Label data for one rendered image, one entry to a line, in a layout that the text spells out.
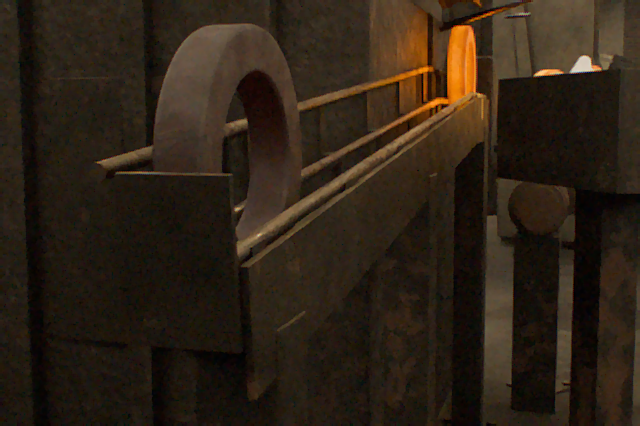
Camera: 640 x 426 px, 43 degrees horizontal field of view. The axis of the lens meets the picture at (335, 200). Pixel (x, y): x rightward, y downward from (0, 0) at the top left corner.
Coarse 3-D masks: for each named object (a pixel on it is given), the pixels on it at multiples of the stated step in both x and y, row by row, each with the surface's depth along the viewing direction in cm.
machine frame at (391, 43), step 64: (0, 0) 128; (64, 0) 128; (128, 0) 122; (192, 0) 122; (256, 0) 116; (320, 0) 116; (384, 0) 123; (0, 64) 129; (64, 64) 129; (128, 64) 123; (320, 64) 117; (384, 64) 124; (0, 128) 131; (64, 128) 129; (128, 128) 124; (0, 192) 135; (64, 192) 130; (448, 192) 188; (0, 256) 136; (64, 256) 132; (448, 256) 191; (0, 320) 138; (64, 320) 133; (448, 320) 194; (0, 384) 139; (64, 384) 135; (128, 384) 132; (192, 384) 128; (320, 384) 122; (448, 384) 197
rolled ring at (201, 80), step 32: (224, 32) 52; (256, 32) 55; (192, 64) 50; (224, 64) 50; (256, 64) 55; (160, 96) 49; (192, 96) 48; (224, 96) 50; (256, 96) 60; (288, 96) 61; (160, 128) 48; (192, 128) 48; (224, 128) 51; (256, 128) 62; (288, 128) 62; (160, 160) 48; (192, 160) 48; (256, 160) 63; (288, 160) 62; (256, 192) 62; (288, 192) 62; (256, 224) 60
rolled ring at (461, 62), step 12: (456, 36) 153; (468, 36) 154; (456, 48) 151; (468, 48) 161; (456, 60) 150; (468, 60) 164; (456, 72) 150; (468, 72) 165; (456, 84) 151; (468, 84) 165; (456, 96) 152
